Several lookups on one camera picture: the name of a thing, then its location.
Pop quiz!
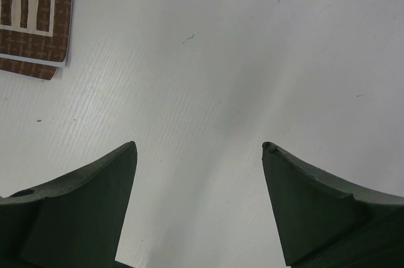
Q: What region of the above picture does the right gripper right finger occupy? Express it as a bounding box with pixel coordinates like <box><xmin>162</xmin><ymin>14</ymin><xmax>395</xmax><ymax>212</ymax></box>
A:
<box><xmin>262</xmin><ymin>142</ymin><xmax>403</xmax><ymax>267</ymax></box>

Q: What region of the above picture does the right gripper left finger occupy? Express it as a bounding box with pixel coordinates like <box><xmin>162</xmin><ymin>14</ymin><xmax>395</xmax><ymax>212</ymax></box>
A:
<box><xmin>1</xmin><ymin>141</ymin><xmax>137</xmax><ymax>267</ymax></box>

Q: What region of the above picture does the patchwork patterned placemat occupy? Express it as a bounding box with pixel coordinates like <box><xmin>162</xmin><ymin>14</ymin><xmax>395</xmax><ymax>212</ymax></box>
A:
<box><xmin>1</xmin><ymin>0</ymin><xmax>73</xmax><ymax>80</ymax></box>

